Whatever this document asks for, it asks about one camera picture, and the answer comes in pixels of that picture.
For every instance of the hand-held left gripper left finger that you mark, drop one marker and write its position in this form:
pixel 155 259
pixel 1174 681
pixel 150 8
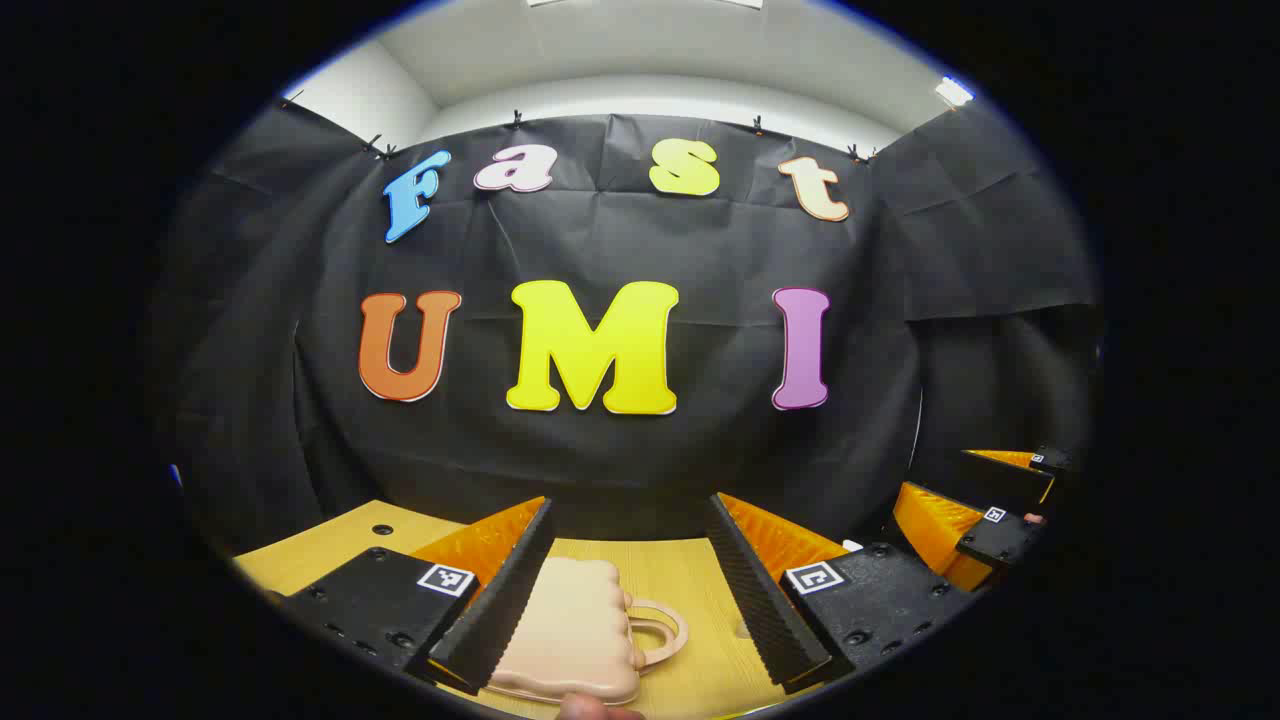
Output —
pixel 510 600

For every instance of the ceiling light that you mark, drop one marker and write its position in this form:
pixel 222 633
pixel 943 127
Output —
pixel 954 91

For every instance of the pink suitcase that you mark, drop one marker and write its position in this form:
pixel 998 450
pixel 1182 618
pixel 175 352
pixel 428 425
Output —
pixel 575 630

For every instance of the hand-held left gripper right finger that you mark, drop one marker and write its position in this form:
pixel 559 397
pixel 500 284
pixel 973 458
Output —
pixel 760 610

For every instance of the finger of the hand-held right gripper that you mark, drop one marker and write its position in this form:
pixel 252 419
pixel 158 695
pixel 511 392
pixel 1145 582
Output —
pixel 1000 540
pixel 1050 462

